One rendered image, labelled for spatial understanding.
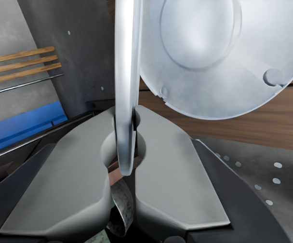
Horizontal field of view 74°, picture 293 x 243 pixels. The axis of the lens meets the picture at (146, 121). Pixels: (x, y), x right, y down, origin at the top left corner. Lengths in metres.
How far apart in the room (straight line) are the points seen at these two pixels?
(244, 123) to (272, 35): 0.13
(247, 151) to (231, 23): 0.57
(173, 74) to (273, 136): 0.18
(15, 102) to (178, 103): 1.64
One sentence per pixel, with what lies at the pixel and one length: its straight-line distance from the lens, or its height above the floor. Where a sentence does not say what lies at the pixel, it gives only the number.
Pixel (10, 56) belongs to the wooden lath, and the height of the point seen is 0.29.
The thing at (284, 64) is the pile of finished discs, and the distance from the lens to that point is 0.29.
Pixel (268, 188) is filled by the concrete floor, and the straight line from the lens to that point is 0.87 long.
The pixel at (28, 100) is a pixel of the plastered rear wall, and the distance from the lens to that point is 1.91.
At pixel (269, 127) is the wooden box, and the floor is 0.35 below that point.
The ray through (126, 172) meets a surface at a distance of 0.16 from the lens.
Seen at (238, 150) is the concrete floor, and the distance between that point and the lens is 0.81.
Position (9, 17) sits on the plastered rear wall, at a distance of 2.03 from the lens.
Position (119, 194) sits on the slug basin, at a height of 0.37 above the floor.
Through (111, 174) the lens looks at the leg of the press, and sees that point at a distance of 0.52.
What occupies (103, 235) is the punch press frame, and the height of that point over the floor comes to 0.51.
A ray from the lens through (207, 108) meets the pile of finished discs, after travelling 0.34.
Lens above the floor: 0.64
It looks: 38 degrees down
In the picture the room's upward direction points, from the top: 120 degrees counter-clockwise
